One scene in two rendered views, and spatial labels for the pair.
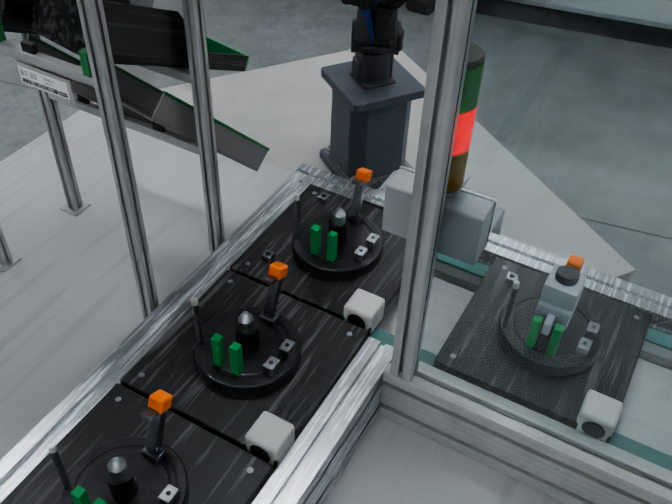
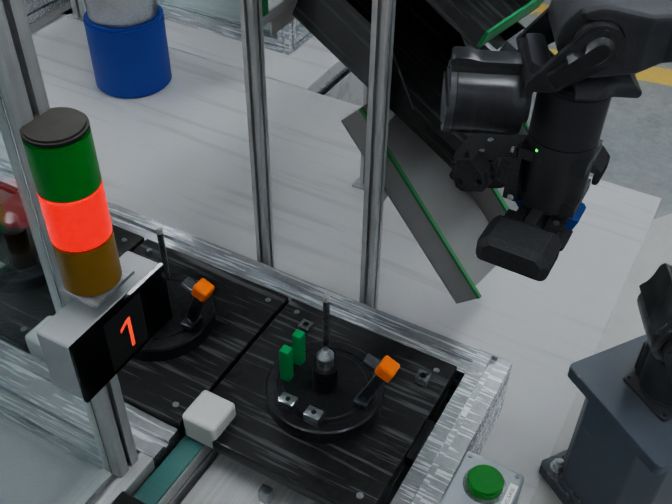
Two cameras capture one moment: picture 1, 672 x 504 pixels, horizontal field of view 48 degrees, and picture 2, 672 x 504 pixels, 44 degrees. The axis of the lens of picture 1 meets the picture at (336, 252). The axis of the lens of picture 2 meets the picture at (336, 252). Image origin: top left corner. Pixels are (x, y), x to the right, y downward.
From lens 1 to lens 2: 1.09 m
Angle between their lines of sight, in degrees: 64
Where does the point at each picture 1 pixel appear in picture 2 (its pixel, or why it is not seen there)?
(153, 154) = (568, 259)
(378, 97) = (605, 395)
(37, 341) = not seen: hidden behind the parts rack
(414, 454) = not seen: outside the picture
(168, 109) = (360, 127)
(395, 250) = (322, 459)
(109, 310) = (302, 258)
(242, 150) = (440, 259)
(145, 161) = not seen: hidden behind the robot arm
